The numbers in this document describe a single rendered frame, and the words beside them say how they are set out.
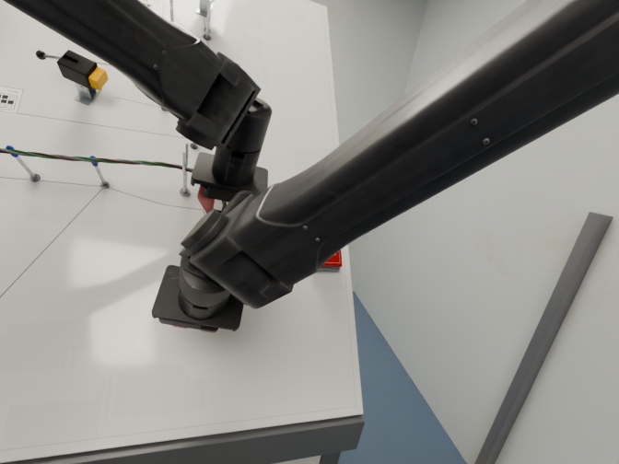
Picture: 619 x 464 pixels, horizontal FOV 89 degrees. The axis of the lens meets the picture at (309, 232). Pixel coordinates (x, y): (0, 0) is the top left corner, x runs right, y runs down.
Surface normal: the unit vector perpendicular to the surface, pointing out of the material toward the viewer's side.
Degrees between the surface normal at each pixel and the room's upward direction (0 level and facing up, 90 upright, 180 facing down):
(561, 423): 90
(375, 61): 90
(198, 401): 51
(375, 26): 90
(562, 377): 90
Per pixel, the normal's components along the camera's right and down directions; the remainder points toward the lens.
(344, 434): 0.30, 0.32
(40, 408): 0.35, -0.33
